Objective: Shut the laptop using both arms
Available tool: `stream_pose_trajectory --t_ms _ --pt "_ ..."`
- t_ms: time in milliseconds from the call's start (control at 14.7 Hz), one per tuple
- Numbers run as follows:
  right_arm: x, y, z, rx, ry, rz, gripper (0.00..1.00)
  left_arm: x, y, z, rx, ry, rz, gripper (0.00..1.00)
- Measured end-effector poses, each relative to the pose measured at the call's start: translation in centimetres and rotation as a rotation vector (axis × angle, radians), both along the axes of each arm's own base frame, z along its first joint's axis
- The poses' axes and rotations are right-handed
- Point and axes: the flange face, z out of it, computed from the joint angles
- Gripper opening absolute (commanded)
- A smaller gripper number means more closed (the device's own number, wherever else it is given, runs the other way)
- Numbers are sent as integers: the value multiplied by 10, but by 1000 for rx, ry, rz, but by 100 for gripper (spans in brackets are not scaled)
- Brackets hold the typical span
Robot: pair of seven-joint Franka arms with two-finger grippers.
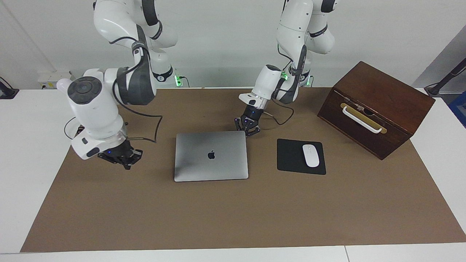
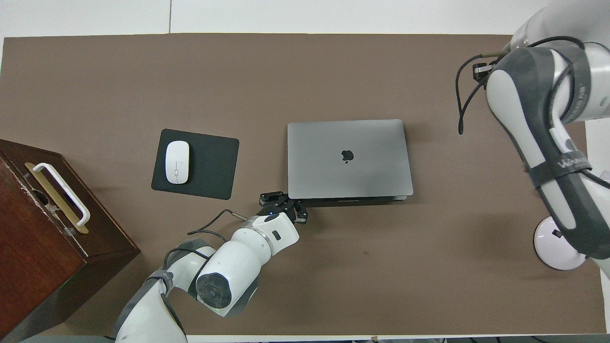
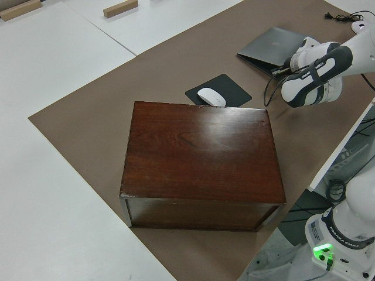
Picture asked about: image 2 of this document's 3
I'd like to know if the gold metal handle plate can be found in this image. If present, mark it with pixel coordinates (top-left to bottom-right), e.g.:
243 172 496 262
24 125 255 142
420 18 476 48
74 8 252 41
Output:
25 162 89 235

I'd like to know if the white desk lamp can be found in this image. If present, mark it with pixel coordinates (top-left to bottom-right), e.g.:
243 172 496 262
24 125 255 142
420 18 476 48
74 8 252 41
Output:
533 215 591 271

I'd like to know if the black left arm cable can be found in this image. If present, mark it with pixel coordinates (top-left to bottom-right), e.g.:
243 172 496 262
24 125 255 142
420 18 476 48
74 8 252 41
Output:
162 210 249 334

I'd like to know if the large brown table mat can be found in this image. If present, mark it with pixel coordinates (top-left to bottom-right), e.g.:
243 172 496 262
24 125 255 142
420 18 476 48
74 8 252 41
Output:
0 33 607 337

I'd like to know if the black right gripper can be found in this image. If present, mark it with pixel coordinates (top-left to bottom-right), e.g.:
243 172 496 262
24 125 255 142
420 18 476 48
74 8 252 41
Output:
472 61 494 82

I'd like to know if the grey aluminium laptop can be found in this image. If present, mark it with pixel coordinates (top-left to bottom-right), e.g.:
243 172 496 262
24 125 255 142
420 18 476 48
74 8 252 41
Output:
287 119 414 206

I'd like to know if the dark brown wooden box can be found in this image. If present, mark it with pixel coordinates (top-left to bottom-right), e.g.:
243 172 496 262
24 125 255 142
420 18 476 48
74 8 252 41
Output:
0 139 141 343

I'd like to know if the black mouse pad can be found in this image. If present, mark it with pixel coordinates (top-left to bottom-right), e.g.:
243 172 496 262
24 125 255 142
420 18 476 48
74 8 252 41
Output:
151 129 240 201

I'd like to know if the white computer mouse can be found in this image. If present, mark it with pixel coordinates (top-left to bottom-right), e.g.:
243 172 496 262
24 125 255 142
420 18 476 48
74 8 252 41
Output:
165 141 190 185

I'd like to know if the white box handle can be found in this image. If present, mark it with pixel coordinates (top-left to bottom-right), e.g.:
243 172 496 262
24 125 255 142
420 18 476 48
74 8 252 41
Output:
32 163 91 227

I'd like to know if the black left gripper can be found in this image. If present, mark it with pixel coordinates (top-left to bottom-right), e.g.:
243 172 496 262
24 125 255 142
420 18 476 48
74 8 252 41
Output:
257 192 310 226

